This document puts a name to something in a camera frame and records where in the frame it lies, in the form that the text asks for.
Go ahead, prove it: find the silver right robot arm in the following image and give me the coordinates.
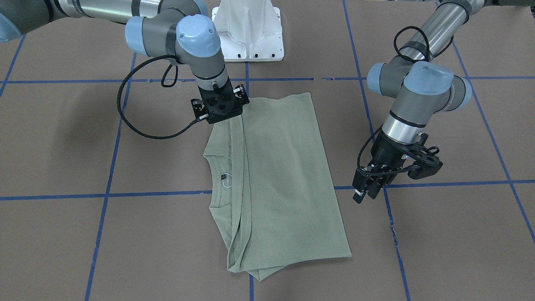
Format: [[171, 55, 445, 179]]
[[0, 0, 249, 124]]

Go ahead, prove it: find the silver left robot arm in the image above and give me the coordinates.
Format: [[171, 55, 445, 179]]
[[353, 0, 486, 203]]

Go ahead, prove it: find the olive green long-sleeve shirt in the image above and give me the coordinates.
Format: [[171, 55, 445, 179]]
[[203, 93, 352, 281]]

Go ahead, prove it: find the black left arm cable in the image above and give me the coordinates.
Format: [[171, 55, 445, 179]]
[[357, 26, 454, 172]]

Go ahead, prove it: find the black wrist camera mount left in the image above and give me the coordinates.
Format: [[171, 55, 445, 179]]
[[406, 132, 443, 180]]

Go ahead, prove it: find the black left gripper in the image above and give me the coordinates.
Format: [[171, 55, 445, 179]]
[[353, 133, 410, 204]]

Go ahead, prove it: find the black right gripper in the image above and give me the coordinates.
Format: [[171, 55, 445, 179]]
[[191, 80, 249, 124]]

